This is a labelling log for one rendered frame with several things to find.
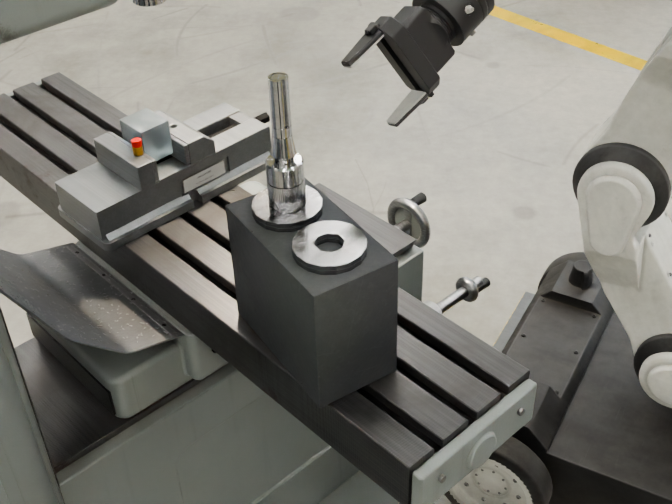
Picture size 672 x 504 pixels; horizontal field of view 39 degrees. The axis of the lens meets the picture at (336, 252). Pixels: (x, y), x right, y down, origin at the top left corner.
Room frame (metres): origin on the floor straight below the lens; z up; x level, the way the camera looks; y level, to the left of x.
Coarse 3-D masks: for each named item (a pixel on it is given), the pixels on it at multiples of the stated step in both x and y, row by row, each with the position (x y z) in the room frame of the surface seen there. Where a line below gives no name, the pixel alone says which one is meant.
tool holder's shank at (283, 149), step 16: (272, 80) 0.96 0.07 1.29; (288, 80) 0.97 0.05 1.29; (272, 96) 0.96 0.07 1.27; (288, 96) 0.97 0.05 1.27; (272, 112) 0.96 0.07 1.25; (288, 112) 0.96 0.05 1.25; (272, 128) 0.97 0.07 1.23; (288, 128) 0.96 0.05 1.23; (272, 144) 0.97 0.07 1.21; (288, 144) 0.96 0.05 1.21; (288, 160) 0.96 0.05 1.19
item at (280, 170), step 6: (270, 156) 0.98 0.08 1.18; (294, 156) 0.98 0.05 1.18; (300, 156) 0.98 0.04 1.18; (270, 162) 0.97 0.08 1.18; (276, 162) 0.97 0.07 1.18; (294, 162) 0.96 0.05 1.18; (300, 162) 0.96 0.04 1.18; (270, 168) 0.95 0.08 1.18; (276, 168) 0.95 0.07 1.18; (282, 168) 0.95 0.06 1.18; (288, 168) 0.95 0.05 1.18; (294, 168) 0.95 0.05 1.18; (300, 168) 0.96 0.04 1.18; (276, 174) 0.95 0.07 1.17; (282, 174) 0.95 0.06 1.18; (288, 174) 0.95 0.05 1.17; (294, 174) 0.95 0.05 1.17
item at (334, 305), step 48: (240, 240) 0.96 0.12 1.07; (288, 240) 0.91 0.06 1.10; (336, 240) 0.90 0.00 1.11; (240, 288) 0.97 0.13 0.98; (288, 288) 0.85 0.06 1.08; (336, 288) 0.82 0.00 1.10; (384, 288) 0.85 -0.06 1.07; (288, 336) 0.86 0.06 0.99; (336, 336) 0.82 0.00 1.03; (384, 336) 0.86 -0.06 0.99; (336, 384) 0.82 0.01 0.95
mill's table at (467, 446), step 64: (0, 128) 1.53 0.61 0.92; (64, 128) 1.53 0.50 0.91; (128, 256) 1.15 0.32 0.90; (192, 256) 1.13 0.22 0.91; (192, 320) 1.03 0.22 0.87; (448, 320) 0.96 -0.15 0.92; (256, 384) 0.93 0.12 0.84; (384, 384) 0.84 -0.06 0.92; (448, 384) 0.84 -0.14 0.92; (512, 384) 0.84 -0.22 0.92; (384, 448) 0.74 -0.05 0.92; (448, 448) 0.74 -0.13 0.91
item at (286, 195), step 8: (272, 176) 0.95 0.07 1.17; (296, 176) 0.95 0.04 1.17; (272, 184) 0.95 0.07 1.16; (280, 184) 0.95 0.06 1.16; (288, 184) 0.95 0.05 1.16; (296, 184) 0.95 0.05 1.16; (304, 184) 0.97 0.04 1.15; (272, 192) 0.95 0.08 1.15; (280, 192) 0.95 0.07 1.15; (288, 192) 0.95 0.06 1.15; (296, 192) 0.95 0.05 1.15; (304, 192) 0.97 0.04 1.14; (272, 200) 0.96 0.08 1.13; (280, 200) 0.95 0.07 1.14; (288, 200) 0.95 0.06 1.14; (296, 200) 0.95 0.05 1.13; (304, 200) 0.96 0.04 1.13; (272, 208) 0.96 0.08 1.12; (280, 208) 0.95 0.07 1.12; (288, 208) 0.95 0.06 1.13; (296, 208) 0.95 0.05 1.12
